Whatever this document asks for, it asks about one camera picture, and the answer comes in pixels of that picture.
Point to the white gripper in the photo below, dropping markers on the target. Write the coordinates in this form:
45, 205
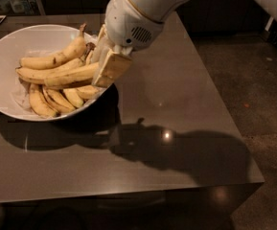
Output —
127, 23

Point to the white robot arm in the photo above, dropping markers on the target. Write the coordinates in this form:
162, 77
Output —
159, 10

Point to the short right yellow banana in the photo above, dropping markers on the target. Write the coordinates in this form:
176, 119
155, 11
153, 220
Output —
87, 92

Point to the small lower yellow banana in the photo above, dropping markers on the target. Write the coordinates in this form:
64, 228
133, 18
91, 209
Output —
53, 104

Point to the top yellow banana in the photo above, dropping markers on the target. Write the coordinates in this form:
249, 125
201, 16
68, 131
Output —
73, 50

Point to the lower middle yellow banana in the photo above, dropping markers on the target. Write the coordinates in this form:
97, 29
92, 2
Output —
64, 105

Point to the long front yellow banana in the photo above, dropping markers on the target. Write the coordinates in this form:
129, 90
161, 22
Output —
73, 77

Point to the white bowl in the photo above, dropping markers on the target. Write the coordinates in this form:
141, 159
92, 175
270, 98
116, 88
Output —
34, 41

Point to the lower right yellow banana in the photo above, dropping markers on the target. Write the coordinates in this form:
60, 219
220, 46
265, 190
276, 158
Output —
73, 97

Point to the lower left yellow banana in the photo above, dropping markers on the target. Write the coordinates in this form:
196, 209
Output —
38, 102

